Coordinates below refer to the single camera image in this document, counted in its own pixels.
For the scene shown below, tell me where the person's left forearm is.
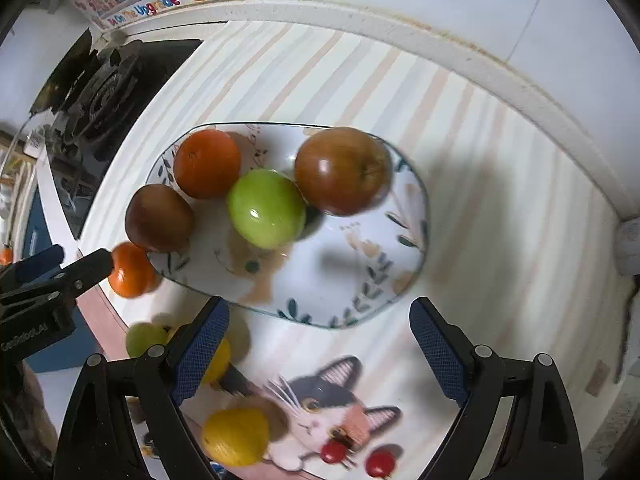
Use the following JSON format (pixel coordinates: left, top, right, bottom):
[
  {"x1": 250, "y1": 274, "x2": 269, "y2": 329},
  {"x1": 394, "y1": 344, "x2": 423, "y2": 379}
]
[{"x1": 0, "y1": 360, "x2": 57, "y2": 473}]

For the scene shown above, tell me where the floral ceramic plate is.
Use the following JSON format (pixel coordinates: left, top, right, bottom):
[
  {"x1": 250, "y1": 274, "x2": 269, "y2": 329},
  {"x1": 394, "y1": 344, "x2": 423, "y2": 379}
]
[{"x1": 145, "y1": 123, "x2": 430, "y2": 330}]

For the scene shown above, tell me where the small green fruit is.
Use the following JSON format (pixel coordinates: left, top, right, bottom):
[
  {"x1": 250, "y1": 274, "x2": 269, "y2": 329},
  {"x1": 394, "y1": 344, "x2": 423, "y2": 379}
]
[{"x1": 125, "y1": 322, "x2": 170, "y2": 359}]

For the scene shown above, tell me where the striped cat print mat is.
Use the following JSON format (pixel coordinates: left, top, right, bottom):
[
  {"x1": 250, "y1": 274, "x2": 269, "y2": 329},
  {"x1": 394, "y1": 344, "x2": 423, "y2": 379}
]
[{"x1": 77, "y1": 20, "x2": 632, "y2": 480}]

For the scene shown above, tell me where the large orange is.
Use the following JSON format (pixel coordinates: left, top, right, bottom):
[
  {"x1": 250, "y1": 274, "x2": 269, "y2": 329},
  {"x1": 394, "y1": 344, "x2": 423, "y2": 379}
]
[{"x1": 173, "y1": 129, "x2": 242, "y2": 200}]

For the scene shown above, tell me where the black gas stove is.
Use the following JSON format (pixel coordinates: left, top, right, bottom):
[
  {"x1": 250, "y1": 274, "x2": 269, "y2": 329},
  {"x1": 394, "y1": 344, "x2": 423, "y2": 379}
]
[{"x1": 29, "y1": 29, "x2": 204, "y2": 241}]

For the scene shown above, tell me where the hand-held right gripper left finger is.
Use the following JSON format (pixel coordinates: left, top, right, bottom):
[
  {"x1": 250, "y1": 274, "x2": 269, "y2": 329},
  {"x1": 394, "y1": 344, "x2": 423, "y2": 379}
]
[{"x1": 54, "y1": 296, "x2": 232, "y2": 480}]

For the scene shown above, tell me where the yellow lemon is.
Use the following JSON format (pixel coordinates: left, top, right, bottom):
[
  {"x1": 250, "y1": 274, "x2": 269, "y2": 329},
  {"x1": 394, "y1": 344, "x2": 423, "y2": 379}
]
[{"x1": 202, "y1": 407, "x2": 271, "y2": 467}]

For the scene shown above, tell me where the small yellow fruit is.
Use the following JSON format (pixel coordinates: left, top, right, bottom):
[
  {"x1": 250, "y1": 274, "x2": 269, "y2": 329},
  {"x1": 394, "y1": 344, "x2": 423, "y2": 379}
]
[{"x1": 167, "y1": 325, "x2": 233, "y2": 386}]

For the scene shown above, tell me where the green apple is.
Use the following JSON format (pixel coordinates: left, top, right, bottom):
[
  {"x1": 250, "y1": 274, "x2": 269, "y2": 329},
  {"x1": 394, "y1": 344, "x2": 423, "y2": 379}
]
[{"x1": 227, "y1": 169, "x2": 307, "y2": 250}]

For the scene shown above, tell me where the large red apple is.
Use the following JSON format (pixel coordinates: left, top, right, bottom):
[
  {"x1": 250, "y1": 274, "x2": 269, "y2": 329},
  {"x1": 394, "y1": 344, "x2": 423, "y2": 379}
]
[{"x1": 294, "y1": 127, "x2": 393, "y2": 217}]

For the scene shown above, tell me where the small dark red apple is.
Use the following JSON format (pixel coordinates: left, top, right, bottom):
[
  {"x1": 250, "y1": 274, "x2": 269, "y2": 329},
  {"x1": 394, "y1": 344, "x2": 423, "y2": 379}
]
[{"x1": 124, "y1": 183, "x2": 196, "y2": 254}]

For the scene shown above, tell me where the small orange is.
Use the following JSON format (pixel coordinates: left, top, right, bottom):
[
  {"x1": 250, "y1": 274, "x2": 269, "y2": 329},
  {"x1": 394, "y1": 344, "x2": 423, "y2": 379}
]
[{"x1": 108, "y1": 241, "x2": 162, "y2": 299}]

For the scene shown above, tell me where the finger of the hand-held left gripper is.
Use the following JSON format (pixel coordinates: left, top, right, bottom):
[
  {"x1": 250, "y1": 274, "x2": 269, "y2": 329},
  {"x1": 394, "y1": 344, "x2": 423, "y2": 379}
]
[
  {"x1": 0, "y1": 244, "x2": 67, "y2": 289},
  {"x1": 59, "y1": 248, "x2": 114, "y2": 297}
]

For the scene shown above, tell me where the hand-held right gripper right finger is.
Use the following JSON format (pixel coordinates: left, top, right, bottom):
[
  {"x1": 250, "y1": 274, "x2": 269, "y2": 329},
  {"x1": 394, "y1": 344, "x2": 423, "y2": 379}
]
[{"x1": 409, "y1": 296, "x2": 586, "y2": 480}]

